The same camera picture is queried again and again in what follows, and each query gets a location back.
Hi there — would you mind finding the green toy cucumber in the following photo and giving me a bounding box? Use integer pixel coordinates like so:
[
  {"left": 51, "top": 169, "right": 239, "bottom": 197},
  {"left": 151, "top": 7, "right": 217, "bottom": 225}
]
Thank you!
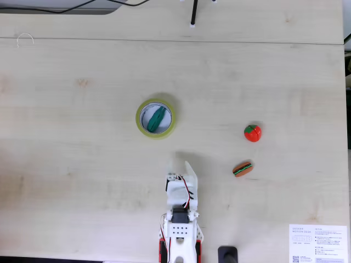
[{"left": 147, "top": 106, "right": 167, "bottom": 132}]

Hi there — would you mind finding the toy hamburger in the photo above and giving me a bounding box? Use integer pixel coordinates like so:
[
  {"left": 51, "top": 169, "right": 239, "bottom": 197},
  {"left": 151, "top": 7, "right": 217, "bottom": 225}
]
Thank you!
[{"left": 232, "top": 161, "right": 253, "bottom": 178}]

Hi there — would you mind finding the yellow tape roll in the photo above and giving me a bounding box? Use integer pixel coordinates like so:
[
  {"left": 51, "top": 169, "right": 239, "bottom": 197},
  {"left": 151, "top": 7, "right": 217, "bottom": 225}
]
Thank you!
[{"left": 135, "top": 98, "right": 177, "bottom": 140}]

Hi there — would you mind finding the red green toy tomato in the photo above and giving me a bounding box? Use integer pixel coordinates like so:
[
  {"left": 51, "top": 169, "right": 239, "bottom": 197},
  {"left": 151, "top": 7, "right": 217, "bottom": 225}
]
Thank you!
[{"left": 244, "top": 124, "right": 262, "bottom": 143}]

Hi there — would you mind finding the black monitor stand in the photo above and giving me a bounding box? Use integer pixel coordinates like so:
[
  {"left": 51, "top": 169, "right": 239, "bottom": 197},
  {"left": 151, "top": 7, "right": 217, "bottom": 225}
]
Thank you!
[{"left": 217, "top": 245, "right": 238, "bottom": 263}]

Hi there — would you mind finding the white printed paper sheet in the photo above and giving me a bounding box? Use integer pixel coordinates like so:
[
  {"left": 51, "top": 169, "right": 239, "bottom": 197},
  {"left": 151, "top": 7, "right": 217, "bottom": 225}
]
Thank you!
[{"left": 288, "top": 224, "right": 348, "bottom": 263}]

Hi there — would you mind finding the dark grey board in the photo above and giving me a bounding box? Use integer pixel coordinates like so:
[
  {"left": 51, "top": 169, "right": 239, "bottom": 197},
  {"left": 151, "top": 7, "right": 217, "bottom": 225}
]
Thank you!
[{"left": 0, "top": 7, "right": 119, "bottom": 16}]

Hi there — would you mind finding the red black servo cable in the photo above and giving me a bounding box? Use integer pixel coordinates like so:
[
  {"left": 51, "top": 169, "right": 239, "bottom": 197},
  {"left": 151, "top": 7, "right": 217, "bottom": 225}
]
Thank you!
[{"left": 177, "top": 174, "right": 195, "bottom": 209}]

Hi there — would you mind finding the black camera tripod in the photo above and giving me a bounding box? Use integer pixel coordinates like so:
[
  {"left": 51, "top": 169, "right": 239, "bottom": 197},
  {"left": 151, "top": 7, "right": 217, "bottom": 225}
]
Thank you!
[{"left": 179, "top": 0, "right": 219, "bottom": 29}]

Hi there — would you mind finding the black desk cable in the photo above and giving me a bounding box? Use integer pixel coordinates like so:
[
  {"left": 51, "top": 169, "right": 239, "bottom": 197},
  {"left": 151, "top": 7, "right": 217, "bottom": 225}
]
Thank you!
[{"left": 0, "top": 0, "right": 151, "bottom": 14}]

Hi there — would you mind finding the thin white wire loop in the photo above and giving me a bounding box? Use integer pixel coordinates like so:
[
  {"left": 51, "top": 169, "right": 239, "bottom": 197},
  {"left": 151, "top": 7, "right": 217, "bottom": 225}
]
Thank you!
[{"left": 16, "top": 33, "right": 35, "bottom": 49}]

